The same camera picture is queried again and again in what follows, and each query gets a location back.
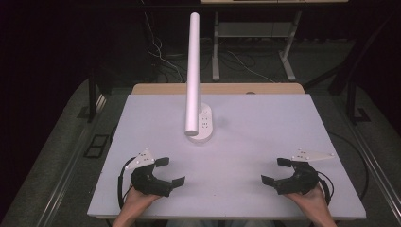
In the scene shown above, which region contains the person's right hand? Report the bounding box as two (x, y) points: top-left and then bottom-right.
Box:
(283, 184), (327, 210)

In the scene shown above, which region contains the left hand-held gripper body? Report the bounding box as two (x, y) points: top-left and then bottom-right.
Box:
(125, 148), (174, 199)

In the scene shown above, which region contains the aluminium floor rail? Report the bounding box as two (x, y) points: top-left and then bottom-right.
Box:
(341, 117), (401, 217)
(36, 124), (94, 227)

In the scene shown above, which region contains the black metal stand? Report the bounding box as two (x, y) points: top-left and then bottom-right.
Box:
(345, 79), (373, 126)
(86, 70), (99, 124)

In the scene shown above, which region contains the white table cover board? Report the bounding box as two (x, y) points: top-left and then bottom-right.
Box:
(87, 93), (367, 220)

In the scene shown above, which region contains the white floor cable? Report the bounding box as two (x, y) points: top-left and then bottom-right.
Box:
(226, 49), (276, 84)
(143, 11), (187, 83)

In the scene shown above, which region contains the wooden table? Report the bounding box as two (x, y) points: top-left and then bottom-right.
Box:
(131, 82), (306, 96)

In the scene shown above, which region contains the white desk lamp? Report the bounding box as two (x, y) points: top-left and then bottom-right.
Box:
(183, 11), (214, 144)

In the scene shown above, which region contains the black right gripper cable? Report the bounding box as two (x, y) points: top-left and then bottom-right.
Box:
(316, 170), (335, 206)

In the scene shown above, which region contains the black rectangular floor frame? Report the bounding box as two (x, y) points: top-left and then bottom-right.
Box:
(82, 133), (111, 159)

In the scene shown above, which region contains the grey metal desk frame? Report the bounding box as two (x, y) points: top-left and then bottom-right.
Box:
(200, 0), (350, 83)

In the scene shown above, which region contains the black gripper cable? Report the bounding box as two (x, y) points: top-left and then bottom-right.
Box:
(316, 170), (335, 206)
(116, 156), (137, 210)

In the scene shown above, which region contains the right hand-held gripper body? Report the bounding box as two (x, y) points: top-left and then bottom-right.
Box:
(273, 148), (336, 196)

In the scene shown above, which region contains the person's left hand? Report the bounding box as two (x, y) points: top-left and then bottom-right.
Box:
(123, 183), (163, 210)

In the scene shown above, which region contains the black floor cable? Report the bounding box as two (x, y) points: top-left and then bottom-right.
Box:
(327, 130), (371, 201)

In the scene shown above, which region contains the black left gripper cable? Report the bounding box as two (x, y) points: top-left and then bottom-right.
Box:
(116, 156), (137, 210)

